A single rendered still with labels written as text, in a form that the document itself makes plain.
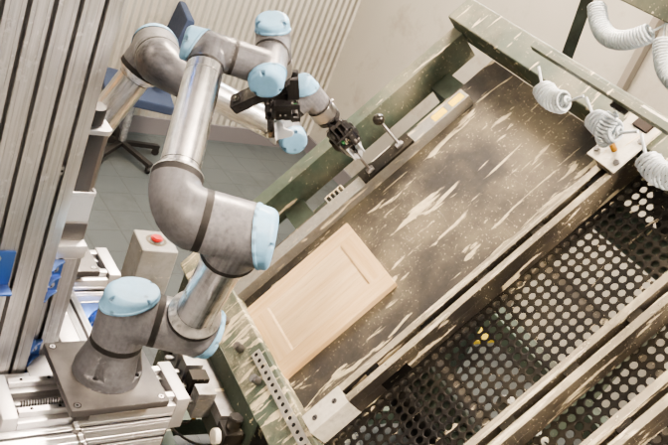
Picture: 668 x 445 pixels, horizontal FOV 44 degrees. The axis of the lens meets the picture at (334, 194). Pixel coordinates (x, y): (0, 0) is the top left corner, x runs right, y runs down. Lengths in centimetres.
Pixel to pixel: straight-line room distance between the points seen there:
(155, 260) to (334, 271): 58
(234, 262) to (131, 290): 39
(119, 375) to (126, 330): 12
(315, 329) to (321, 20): 393
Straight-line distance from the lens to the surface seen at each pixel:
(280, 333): 246
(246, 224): 145
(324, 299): 243
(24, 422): 189
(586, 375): 195
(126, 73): 221
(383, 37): 593
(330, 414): 217
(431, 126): 259
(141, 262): 266
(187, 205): 144
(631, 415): 188
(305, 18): 599
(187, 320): 175
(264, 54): 171
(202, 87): 161
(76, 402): 186
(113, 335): 183
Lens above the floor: 226
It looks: 23 degrees down
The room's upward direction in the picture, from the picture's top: 22 degrees clockwise
